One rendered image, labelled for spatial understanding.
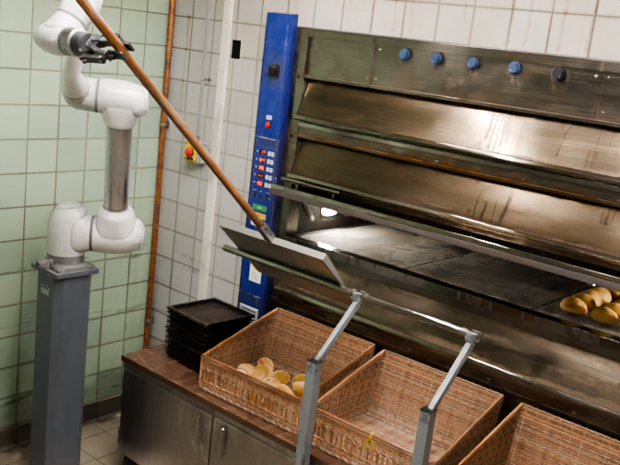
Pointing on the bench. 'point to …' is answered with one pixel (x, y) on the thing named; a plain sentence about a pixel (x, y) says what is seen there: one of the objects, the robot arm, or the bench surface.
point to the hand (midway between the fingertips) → (121, 50)
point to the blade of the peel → (300, 258)
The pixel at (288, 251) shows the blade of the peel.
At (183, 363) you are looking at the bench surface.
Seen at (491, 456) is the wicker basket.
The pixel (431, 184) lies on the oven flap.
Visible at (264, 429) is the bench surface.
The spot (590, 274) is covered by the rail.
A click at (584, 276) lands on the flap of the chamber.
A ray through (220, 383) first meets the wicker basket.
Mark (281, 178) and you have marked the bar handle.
